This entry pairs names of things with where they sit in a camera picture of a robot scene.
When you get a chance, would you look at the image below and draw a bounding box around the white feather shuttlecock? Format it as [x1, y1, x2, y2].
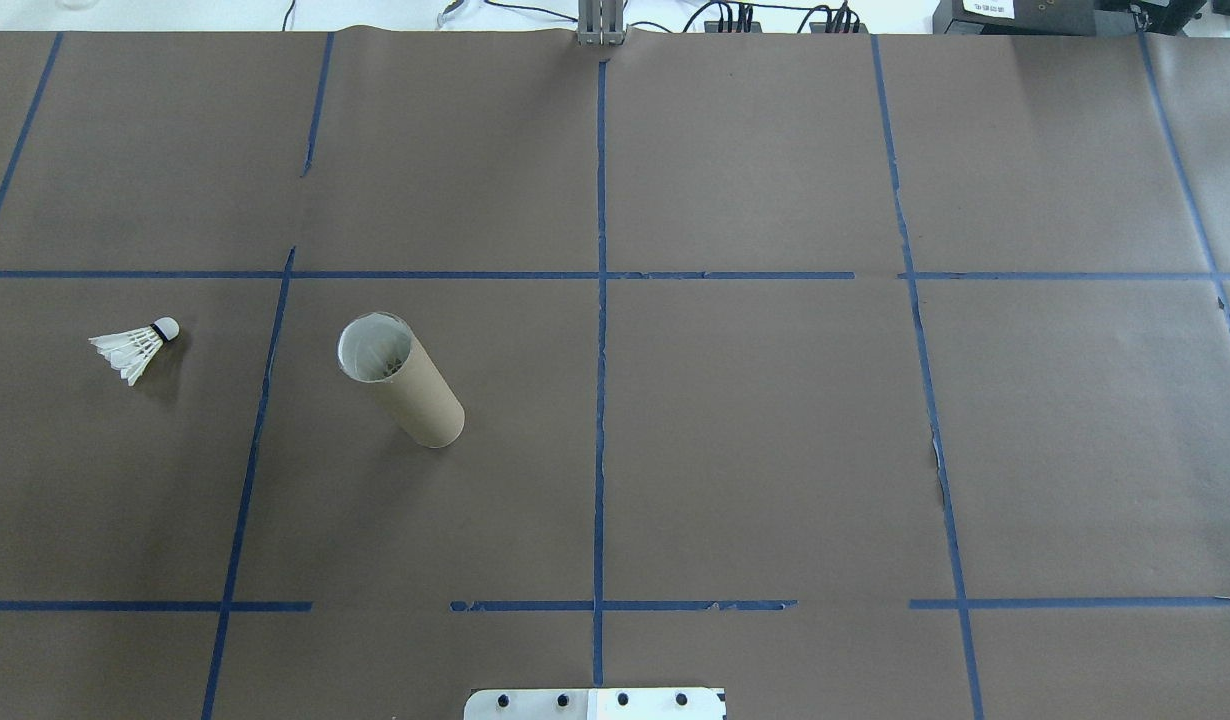
[88, 317, 181, 387]

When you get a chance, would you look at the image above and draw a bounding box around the brown cardboard shuttlecock tube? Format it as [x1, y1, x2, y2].
[336, 312, 466, 449]

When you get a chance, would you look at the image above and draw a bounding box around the black box with white label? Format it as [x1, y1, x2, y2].
[933, 0, 1101, 37]

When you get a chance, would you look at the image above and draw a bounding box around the aluminium profile post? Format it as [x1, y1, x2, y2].
[578, 0, 627, 48]

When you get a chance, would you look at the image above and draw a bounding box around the white pedestal with base plate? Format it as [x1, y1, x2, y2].
[464, 688, 727, 720]

